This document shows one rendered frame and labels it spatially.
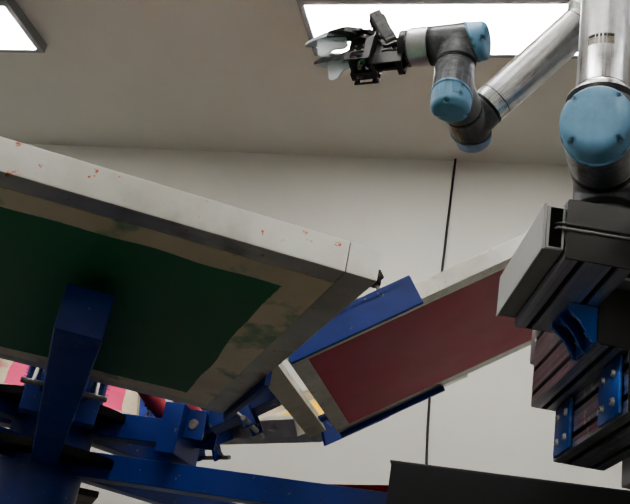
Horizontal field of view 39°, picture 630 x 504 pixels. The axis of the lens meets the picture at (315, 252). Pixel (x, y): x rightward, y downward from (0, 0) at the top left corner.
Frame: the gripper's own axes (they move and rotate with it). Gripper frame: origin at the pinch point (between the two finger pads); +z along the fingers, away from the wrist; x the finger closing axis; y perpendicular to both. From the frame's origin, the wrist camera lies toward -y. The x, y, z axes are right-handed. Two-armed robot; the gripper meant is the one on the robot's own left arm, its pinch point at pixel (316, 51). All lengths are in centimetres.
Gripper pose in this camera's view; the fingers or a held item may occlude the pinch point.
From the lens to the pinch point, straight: 185.9
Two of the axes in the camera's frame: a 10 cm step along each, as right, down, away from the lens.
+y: -2.2, 8.3, -5.2
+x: 3.4, 5.6, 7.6
